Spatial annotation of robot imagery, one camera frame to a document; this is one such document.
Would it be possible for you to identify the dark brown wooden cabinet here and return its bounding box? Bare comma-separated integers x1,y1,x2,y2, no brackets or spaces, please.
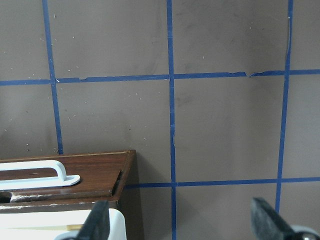
0,156,144,240

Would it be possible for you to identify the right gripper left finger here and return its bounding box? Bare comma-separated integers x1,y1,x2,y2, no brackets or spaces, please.
74,200,110,240

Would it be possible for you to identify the white plastic tray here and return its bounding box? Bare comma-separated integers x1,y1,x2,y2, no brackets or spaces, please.
0,207,126,240

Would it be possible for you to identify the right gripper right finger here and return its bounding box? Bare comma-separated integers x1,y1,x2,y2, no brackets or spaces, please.
250,197,294,240

